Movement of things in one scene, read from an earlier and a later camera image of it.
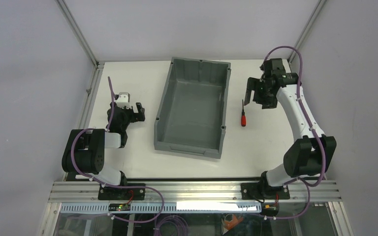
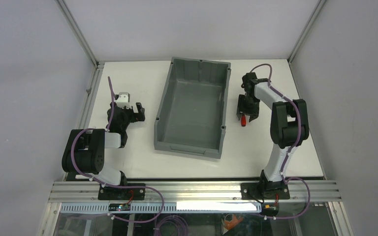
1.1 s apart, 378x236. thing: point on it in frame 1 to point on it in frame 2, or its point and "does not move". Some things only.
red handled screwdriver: x=243 y=121 does not move
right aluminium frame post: x=306 y=30 does not move
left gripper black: x=133 y=115 does not move
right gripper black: x=257 y=90 to x=248 y=103
